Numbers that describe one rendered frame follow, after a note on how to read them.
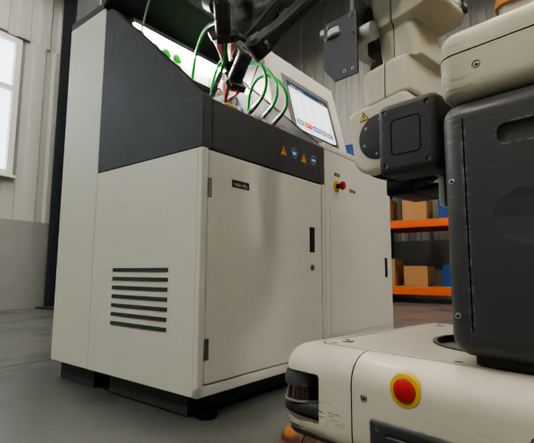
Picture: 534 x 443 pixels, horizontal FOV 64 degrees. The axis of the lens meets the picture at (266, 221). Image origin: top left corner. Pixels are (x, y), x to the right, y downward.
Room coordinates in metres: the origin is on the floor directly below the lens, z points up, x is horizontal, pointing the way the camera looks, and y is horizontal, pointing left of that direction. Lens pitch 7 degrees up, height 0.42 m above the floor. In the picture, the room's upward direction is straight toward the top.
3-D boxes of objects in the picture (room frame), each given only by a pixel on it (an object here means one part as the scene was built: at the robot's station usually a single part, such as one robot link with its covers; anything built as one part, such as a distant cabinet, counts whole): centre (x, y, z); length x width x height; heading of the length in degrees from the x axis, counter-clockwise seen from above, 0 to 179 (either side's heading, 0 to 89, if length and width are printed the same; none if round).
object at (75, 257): (2.22, 0.32, 0.75); 1.40 x 0.28 x 1.50; 141
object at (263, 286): (1.50, -0.02, 0.44); 0.65 x 0.02 x 0.68; 141
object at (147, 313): (1.67, 0.20, 0.39); 0.70 x 0.58 x 0.79; 141
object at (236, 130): (1.51, -0.01, 0.87); 0.62 x 0.04 x 0.16; 141
